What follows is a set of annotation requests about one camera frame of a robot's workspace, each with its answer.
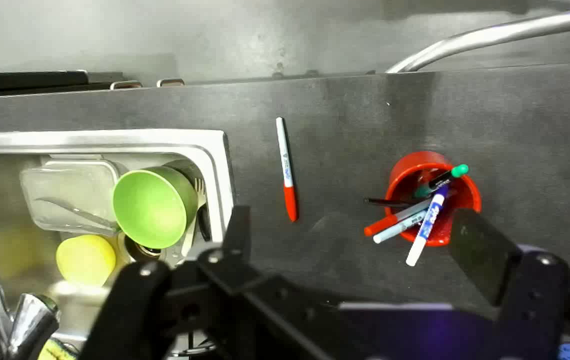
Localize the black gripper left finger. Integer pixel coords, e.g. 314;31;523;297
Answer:
80;204;340;360

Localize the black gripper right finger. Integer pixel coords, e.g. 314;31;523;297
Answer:
448;207;570;360

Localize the green capped pen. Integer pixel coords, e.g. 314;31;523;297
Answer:
412;161;472;200

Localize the red marker in mug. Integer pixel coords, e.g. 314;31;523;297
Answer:
362;197;431;240

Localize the thin black pen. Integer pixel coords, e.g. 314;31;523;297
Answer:
366;194;419;207

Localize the red mug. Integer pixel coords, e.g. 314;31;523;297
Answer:
382;149;484;250

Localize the white marker with blue print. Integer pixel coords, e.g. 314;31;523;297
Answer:
403;183;452;267

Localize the stainless steel sink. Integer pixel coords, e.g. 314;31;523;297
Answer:
0;127;236;360

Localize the white marker with red cap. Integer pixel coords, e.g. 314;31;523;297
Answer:
274;116;301;224

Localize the green plastic cup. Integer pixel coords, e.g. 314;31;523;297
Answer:
110;164;199;252

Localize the plain white marker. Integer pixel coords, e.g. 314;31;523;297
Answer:
371;210;428;245

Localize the yellow plastic cup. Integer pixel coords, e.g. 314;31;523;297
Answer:
54;234;120;287

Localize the clear plastic container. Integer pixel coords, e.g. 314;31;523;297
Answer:
20;158;122;235

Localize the yellow sponge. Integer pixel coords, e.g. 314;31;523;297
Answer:
35;337;77;360

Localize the chrome faucet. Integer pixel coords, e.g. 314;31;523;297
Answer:
3;292;59;360

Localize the metal lower cabinet handle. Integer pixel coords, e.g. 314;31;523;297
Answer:
107;78;143;91
153;76;187;90

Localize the stainless dishwasher with handle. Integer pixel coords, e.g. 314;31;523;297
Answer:
386;6;570;76

